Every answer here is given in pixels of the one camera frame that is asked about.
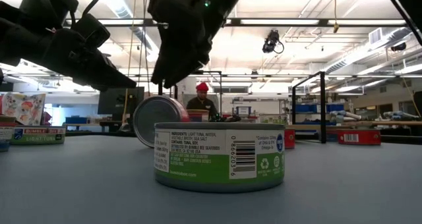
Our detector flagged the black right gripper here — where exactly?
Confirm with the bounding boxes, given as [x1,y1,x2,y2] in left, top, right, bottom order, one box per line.
[147,0,218,89]

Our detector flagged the hanging black camera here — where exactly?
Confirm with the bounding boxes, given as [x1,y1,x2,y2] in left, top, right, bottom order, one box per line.
[262,29,285,55]

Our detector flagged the yellow hanging cord with plug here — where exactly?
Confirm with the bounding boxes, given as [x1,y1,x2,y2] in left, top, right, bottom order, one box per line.
[331,0,340,34]

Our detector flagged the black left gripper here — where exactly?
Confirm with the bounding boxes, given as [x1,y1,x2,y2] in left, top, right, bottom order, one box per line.
[41,28,137,92]

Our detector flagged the white sign box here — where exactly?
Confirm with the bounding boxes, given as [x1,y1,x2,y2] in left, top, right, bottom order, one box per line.
[235,105,253,117]

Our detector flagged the blue storage bins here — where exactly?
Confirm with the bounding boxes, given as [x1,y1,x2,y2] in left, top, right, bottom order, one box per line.
[295,103,346,113]

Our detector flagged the black monitor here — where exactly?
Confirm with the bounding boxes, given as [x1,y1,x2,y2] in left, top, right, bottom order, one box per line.
[97,86,146,123]

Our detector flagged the black overhead beam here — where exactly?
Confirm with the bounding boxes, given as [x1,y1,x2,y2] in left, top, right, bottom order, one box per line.
[64,17,409,28]

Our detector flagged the person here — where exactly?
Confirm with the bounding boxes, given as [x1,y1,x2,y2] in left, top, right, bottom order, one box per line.
[185,81,219,119]

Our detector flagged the green label tuna can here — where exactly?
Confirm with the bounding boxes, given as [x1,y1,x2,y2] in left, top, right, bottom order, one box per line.
[258,114,287,125]
[11,125,67,146]
[154,121,286,194]

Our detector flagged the wooden workbench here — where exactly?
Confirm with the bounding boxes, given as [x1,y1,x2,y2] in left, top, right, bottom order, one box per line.
[342,120,422,126]

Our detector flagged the white ceiling vent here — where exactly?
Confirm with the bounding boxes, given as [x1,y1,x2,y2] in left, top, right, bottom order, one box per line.
[369,28,383,45]

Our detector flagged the colourful printed box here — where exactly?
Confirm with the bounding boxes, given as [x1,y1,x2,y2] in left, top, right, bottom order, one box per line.
[0,92,47,126]

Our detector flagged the black ceiling speaker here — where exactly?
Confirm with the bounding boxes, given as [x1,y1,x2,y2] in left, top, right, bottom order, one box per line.
[390,42,408,53]

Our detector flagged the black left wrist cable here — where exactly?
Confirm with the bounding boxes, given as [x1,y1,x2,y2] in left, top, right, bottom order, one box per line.
[81,0,105,18]

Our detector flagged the black aluminium table frame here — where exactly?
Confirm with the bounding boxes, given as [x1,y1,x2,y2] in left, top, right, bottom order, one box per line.
[64,130,422,145]

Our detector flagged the blue table mat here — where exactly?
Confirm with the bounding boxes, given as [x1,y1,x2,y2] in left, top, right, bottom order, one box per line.
[0,134,422,224]

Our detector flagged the yellow hanging cable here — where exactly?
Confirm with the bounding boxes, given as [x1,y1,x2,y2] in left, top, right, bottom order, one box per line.
[121,0,138,125]

